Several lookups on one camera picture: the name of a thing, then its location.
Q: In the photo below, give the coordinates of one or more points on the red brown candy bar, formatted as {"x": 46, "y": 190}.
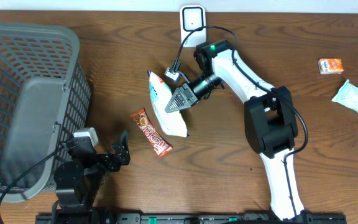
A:
{"x": 160, "y": 146}

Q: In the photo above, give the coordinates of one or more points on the yellow red snack bag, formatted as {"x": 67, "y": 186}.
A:
{"x": 171, "y": 124}

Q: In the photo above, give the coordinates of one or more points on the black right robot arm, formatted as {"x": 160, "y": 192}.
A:
{"x": 269, "y": 116}

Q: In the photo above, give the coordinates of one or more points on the orange white small box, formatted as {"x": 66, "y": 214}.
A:
{"x": 329, "y": 66}

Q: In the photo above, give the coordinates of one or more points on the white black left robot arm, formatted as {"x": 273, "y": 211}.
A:
{"x": 79, "y": 180}

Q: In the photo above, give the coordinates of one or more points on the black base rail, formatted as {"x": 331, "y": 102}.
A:
{"x": 135, "y": 218}

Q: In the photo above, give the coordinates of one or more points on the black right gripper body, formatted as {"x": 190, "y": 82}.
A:
{"x": 191, "y": 97}

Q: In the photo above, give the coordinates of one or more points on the grey plastic shopping basket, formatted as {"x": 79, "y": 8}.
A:
{"x": 44, "y": 99}

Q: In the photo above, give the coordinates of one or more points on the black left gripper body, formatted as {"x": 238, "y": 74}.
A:
{"x": 105, "y": 162}

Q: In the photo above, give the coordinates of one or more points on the light blue wet wipes pack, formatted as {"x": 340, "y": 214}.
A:
{"x": 347, "y": 96}

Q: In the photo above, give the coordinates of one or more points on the white barcode scanner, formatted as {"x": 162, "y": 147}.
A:
{"x": 192, "y": 17}

